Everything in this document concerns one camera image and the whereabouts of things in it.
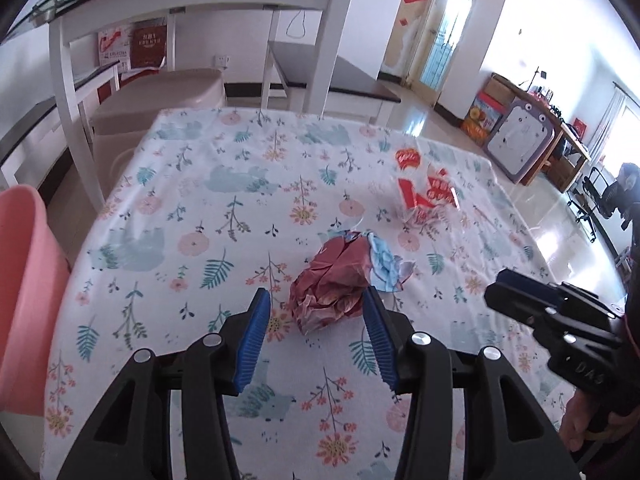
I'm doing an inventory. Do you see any floral tablecloth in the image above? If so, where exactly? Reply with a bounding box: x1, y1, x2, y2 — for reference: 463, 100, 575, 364
40, 108, 572, 479

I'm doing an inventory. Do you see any right dark-top white bench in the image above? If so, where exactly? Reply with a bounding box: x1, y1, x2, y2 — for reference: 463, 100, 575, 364
260, 40, 403, 124

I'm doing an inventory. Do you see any grey children drawing board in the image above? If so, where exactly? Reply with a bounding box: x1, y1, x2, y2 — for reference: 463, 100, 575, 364
484, 99, 555, 183

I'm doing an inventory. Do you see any white red gift bag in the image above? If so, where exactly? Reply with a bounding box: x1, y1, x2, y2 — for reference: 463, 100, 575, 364
98, 24, 132, 74

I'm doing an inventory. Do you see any left dark-top white bench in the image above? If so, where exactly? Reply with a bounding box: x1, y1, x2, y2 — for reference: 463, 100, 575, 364
1, 62, 118, 192

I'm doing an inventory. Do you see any dark-top white bench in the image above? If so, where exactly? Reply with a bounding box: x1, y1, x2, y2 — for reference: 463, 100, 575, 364
260, 40, 403, 124
1, 62, 118, 192

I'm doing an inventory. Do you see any clear red yellow snack bag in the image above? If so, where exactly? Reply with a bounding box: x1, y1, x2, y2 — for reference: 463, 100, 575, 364
395, 148, 461, 226

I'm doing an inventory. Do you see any fruit cardboard box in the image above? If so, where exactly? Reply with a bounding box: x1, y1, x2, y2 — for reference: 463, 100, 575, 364
460, 91, 506, 146

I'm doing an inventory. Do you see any maroon blue wrapper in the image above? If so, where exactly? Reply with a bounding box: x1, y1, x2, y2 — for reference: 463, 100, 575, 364
286, 231, 416, 335

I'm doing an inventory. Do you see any dark red gift bag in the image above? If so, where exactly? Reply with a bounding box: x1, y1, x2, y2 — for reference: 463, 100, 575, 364
130, 25, 167, 68

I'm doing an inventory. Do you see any white glass-top high table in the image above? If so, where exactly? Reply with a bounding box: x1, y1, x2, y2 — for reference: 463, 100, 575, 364
2, 0, 421, 212

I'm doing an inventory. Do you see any balcony door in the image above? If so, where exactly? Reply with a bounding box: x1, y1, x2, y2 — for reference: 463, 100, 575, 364
406, 0, 475, 106

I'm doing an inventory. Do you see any beige plastic stool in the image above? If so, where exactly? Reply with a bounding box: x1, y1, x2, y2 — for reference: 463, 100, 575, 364
90, 68, 226, 196

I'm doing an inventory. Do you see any wooden desk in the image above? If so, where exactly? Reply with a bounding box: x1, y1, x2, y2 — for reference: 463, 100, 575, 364
483, 73, 590, 193

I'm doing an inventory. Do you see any right hand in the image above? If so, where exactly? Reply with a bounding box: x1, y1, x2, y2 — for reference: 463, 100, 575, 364
559, 390, 626, 452

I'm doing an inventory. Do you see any wall socket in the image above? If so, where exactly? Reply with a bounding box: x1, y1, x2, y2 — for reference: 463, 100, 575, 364
213, 54, 230, 70

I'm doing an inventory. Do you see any pink plastic basin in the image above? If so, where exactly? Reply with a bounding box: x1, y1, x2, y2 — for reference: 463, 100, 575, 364
0, 184, 70, 416

